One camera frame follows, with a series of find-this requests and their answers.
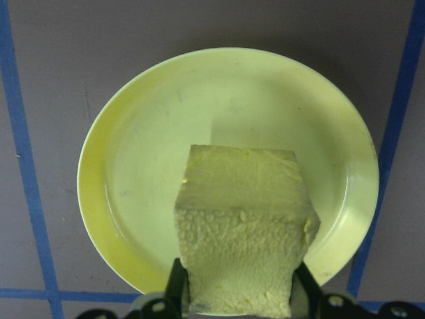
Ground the yellow round plate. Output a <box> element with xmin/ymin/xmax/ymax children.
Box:
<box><xmin>76</xmin><ymin>49</ymin><xmax>380</xmax><ymax>296</ymax></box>

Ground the yellow foam block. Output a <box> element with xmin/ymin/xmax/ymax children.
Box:
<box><xmin>173</xmin><ymin>144</ymin><xmax>321</xmax><ymax>317</ymax></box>

